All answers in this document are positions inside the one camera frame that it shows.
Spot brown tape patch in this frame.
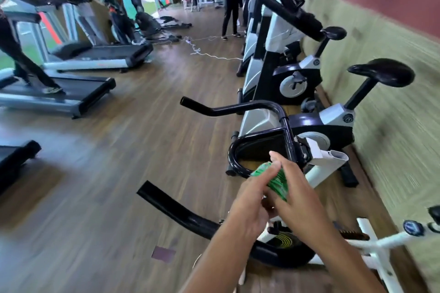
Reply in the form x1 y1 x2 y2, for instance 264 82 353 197
151 246 177 263

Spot white bike with yellow flywheel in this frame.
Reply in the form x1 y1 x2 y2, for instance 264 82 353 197
237 131 440 293

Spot person's left forearm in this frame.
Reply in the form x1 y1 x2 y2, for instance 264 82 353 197
180 217 265 293

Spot person's left hand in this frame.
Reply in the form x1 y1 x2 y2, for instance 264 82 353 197
227 162 283 237

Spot green checkered cleaning cloth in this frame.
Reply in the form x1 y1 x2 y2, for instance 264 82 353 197
251 162 290 201

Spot black handlebars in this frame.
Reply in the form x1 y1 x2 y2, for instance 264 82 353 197
136 97 324 268

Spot white floor cable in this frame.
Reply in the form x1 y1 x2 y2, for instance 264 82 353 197
183 35 243 62

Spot person's right hand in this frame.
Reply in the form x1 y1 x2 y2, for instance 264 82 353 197
268 151 334 239

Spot black and grey upright bike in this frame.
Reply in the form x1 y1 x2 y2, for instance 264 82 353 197
227 58 417 187
237 0 307 77
241 25 348 106

